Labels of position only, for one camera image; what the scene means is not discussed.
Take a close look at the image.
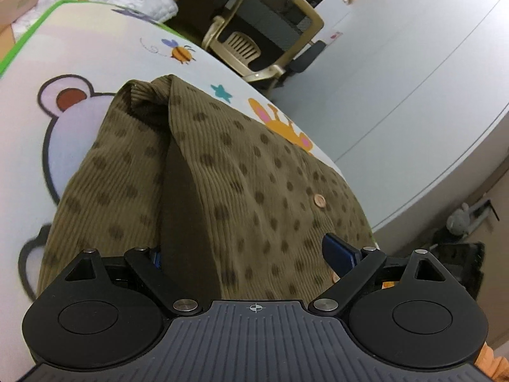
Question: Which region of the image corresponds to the beige mesh office chair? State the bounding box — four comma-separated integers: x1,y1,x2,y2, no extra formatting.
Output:
201,0,326,91

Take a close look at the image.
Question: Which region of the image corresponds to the brown polka dot corduroy garment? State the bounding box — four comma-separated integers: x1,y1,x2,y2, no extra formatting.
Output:
38,75,374,304

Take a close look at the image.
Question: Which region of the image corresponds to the cartoon animal print blanket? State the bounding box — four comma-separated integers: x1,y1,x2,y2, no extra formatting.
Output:
0,0,347,382

